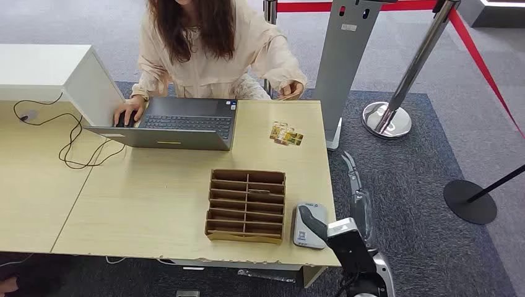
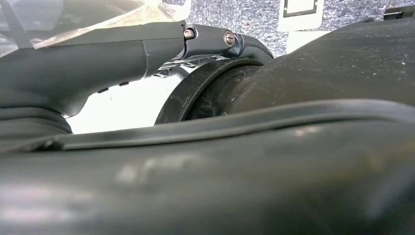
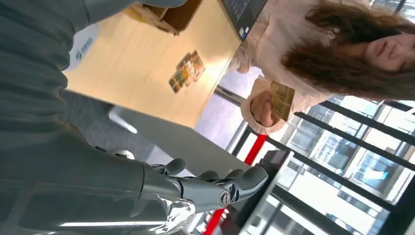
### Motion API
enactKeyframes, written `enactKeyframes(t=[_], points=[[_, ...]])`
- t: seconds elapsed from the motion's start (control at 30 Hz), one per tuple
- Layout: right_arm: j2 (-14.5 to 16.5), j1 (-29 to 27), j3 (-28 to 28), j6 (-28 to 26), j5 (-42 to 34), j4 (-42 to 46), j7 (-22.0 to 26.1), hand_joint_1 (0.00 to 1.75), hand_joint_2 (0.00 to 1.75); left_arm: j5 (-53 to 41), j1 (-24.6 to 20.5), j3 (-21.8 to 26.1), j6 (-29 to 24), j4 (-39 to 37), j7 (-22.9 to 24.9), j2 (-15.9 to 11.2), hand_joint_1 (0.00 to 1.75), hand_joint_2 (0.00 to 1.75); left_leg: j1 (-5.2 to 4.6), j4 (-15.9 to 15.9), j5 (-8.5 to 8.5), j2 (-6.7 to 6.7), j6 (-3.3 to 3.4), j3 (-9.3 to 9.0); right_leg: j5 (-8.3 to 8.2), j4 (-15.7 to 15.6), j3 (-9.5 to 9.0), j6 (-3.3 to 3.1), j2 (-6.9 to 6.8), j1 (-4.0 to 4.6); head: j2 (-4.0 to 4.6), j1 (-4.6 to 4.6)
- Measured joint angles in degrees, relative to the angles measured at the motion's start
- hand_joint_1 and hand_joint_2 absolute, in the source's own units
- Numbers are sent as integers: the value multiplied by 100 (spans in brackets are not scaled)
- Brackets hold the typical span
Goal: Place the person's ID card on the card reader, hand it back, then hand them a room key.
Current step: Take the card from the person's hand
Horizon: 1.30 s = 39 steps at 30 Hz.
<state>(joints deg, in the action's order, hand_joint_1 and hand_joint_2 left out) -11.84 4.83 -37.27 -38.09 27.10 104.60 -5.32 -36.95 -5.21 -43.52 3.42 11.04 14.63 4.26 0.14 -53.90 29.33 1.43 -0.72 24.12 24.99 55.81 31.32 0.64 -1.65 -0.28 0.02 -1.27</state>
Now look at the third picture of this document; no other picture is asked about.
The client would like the person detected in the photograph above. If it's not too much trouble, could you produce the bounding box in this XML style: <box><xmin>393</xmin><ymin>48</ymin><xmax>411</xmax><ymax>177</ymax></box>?
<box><xmin>227</xmin><ymin>0</ymin><xmax>415</xmax><ymax>136</ymax></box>

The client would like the brown wooden slotted organizer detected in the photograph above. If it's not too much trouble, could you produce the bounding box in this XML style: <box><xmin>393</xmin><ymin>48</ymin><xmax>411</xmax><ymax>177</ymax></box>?
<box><xmin>124</xmin><ymin>0</ymin><xmax>204</xmax><ymax>36</ymax></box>

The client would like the red stanchion belt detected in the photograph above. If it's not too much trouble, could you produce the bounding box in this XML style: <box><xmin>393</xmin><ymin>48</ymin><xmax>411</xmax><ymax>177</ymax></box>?
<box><xmin>203</xmin><ymin>134</ymin><xmax>270</xmax><ymax>235</ymax></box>

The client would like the white card reader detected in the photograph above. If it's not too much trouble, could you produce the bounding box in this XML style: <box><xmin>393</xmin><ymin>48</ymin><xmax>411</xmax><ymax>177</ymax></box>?
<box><xmin>63</xmin><ymin>23</ymin><xmax>100</xmax><ymax>72</ymax></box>

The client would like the black window frame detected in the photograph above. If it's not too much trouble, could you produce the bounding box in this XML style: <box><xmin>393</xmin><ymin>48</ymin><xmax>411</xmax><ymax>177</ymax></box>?
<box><xmin>227</xmin><ymin>94</ymin><xmax>415</xmax><ymax>235</ymax></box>

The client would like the grey laptop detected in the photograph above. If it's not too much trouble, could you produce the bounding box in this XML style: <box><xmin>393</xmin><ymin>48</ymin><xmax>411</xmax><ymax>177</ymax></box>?
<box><xmin>220</xmin><ymin>0</ymin><xmax>269</xmax><ymax>42</ymax></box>

